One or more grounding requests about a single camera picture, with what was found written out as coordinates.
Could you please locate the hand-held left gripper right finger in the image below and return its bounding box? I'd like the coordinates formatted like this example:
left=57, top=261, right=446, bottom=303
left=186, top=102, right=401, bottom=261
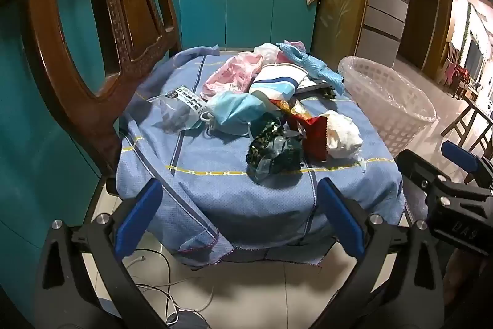
left=308, top=178, right=449, bottom=329

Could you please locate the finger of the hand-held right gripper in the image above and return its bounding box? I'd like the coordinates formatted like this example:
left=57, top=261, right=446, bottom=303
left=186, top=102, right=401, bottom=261
left=441, top=140, right=493, bottom=195
left=396, top=149, right=453, bottom=199

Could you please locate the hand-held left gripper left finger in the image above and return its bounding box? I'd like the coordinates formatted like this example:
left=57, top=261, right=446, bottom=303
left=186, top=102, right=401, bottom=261
left=34, top=178, right=170, bottom=329

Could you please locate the white plastic lattice basket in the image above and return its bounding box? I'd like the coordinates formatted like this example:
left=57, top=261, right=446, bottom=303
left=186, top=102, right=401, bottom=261
left=338, top=55, right=438, bottom=159

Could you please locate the white tissue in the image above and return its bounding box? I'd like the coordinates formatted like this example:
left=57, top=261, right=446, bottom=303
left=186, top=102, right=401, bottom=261
left=321, top=110, right=365, bottom=160

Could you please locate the red snack wrapper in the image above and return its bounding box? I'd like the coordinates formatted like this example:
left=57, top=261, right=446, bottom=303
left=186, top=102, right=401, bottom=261
left=270, top=100, right=330, bottom=162

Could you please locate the dark green snack wrapper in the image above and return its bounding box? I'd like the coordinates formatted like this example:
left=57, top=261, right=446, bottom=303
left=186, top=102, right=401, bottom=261
left=246, top=119, right=305, bottom=181

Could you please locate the clear plastic bag with label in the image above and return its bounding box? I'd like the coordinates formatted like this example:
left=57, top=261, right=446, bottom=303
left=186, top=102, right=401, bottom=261
left=154, top=84, right=210, bottom=135

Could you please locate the blue face mask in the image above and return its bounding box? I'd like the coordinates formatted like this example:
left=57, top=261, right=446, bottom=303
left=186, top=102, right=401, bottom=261
left=200, top=91, right=276, bottom=137

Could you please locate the blue mesh cloth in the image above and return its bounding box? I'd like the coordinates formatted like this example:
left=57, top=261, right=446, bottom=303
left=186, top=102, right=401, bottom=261
left=276, top=43, right=345, bottom=94

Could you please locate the wooden stool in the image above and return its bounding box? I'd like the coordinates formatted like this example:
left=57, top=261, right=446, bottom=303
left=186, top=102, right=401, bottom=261
left=441, top=94, right=493, bottom=164

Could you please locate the clear plastic basket liner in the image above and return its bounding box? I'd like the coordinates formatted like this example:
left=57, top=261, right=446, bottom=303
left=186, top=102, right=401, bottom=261
left=338, top=55, right=438, bottom=125

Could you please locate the red chair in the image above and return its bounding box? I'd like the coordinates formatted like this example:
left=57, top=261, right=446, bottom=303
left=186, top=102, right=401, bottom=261
left=443, top=42, right=468, bottom=98

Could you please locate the carved wooden chair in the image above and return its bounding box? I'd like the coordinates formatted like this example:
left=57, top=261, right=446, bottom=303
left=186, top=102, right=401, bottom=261
left=15, top=0, right=181, bottom=195

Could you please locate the teal side cabinet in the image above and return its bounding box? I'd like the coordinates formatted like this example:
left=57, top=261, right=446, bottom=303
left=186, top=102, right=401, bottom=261
left=0, top=0, right=128, bottom=314

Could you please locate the green garland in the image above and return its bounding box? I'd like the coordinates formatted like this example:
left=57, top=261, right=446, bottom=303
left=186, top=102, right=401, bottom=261
left=462, top=3, right=473, bottom=56

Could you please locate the black packet with white label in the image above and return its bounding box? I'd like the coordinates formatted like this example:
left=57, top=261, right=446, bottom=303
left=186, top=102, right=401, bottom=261
left=295, top=76, right=336, bottom=98

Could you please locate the white and blue paper cup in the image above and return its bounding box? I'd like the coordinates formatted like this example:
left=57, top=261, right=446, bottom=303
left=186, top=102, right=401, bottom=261
left=248, top=64, right=309, bottom=102

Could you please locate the pink plastic bag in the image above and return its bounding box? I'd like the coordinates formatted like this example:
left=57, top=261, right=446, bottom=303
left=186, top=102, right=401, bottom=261
left=200, top=52, right=264, bottom=102

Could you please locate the pink snack packet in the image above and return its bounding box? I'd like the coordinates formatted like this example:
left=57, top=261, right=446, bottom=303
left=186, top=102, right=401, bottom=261
left=283, top=40, right=307, bottom=56

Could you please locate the white crumpled plastic bag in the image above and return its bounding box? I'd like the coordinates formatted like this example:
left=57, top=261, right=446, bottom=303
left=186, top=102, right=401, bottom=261
left=252, top=43, right=283, bottom=65

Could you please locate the teal kitchen cabinet with stove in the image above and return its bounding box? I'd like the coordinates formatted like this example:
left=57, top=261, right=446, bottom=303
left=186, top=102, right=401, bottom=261
left=168, top=0, right=318, bottom=52

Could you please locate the white cable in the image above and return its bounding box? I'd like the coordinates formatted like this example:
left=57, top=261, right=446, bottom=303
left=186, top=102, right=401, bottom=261
left=127, top=248, right=215, bottom=318

